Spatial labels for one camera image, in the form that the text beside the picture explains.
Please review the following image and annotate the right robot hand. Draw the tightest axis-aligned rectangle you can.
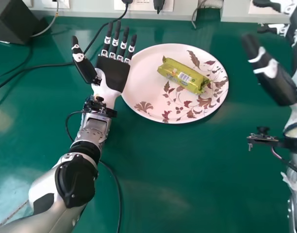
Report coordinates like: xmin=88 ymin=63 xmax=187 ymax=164
xmin=241 ymin=0 xmax=297 ymax=133

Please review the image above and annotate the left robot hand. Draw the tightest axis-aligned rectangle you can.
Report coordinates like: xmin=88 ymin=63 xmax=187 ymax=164
xmin=70 ymin=20 xmax=138 ymax=110

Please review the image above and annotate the yellow-green biscuit packet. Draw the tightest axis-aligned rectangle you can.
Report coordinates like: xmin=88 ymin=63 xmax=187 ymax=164
xmin=156 ymin=55 xmax=214 ymax=96

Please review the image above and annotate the white plate brown leaf pattern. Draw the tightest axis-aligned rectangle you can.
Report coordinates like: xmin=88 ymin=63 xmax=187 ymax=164
xmin=121 ymin=43 xmax=230 ymax=125

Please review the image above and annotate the white socket strip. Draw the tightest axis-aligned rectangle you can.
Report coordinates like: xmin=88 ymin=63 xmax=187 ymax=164
xmin=24 ymin=0 xmax=297 ymax=25

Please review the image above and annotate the black plug adapter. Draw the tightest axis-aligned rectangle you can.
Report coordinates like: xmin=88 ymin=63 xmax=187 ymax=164
xmin=153 ymin=0 xmax=166 ymax=15

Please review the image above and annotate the black box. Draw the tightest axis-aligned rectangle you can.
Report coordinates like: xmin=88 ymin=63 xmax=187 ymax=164
xmin=0 ymin=0 xmax=49 ymax=45

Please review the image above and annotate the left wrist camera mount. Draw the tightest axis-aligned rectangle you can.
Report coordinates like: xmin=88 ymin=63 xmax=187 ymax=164
xmin=82 ymin=95 xmax=118 ymax=119

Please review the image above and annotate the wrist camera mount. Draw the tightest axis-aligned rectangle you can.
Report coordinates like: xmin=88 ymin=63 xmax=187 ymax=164
xmin=247 ymin=126 xmax=289 ymax=152
xmin=82 ymin=95 xmax=118 ymax=119

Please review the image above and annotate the long black power cable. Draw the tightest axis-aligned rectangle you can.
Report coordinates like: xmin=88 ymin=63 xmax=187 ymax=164
xmin=0 ymin=0 xmax=134 ymax=93

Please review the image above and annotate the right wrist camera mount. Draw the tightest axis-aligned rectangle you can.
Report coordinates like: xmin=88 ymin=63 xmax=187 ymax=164
xmin=247 ymin=126 xmax=289 ymax=152

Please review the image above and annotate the dark right arm cable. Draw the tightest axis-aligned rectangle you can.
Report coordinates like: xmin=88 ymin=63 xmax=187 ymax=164
xmin=271 ymin=147 xmax=297 ymax=177

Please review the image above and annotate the white cable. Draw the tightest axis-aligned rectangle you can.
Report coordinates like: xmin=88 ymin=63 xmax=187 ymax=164
xmin=31 ymin=0 xmax=60 ymax=38

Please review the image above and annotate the grey cable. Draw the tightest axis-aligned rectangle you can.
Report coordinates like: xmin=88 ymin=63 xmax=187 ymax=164
xmin=191 ymin=4 xmax=200 ymax=30

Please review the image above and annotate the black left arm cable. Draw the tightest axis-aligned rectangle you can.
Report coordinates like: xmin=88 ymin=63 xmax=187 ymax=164
xmin=66 ymin=110 xmax=123 ymax=233

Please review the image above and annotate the grey braided cord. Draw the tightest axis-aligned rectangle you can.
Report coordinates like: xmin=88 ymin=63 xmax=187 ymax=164
xmin=0 ymin=200 xmax=28 ymax=228

